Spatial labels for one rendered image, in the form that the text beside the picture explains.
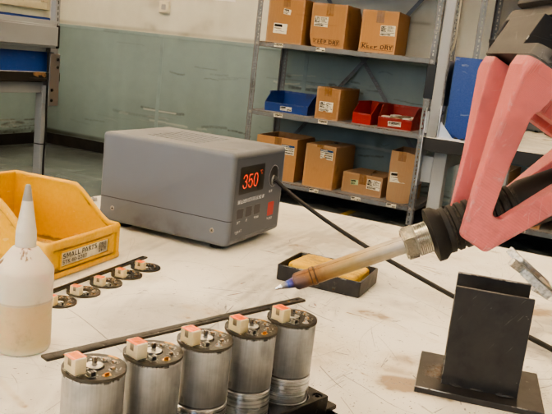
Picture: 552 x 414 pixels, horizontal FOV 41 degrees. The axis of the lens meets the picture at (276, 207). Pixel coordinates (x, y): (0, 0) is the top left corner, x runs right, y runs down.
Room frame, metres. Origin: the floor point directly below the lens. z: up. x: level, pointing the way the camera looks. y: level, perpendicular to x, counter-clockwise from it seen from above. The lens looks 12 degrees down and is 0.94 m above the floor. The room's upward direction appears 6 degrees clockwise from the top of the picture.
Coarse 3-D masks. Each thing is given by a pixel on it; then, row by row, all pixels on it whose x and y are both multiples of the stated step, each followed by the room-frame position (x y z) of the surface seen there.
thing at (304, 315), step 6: (270, 312) 0.35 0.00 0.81; (300, 312) 0.36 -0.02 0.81; (306, 312) 0.36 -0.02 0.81; (270, 318) 0.34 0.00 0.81; (300, 318) 0.35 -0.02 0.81; (306, 318) 0.35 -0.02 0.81; (312, 318) 0.35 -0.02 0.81; (282, 324) 0.34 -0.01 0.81; (288, 324) 0.34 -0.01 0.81; (294, 324) 0.34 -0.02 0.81; (300, 324) 0.34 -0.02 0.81; (306, 324) 0.34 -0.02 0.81; (312, 324) 0.34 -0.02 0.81
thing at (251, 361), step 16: (240, 352) 0.32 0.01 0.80; (256, 352) 0.32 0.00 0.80; (272, 352) 0.32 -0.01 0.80; (240, 368) 0.32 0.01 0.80; (256, 368) 0.32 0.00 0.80; (272, 368) 0.33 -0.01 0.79; (240, 384) 0.32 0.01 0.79; (256, 384) 0.32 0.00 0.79; (240, 400) 0.32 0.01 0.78; (256, 400) 0.32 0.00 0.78
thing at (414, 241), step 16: (416, 224) 0.32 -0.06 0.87; (400, 240) 0.32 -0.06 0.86; (416, 240) 0.32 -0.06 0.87; (352, 256) 0.32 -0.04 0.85; (368, 256) 0.32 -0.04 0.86; (384, 256) 0.32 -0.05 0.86; (416, 256) 0.32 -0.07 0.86; (304, 272) 0.32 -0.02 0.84; (320, 272) 0.32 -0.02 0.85; (336, 272) 0.32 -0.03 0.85
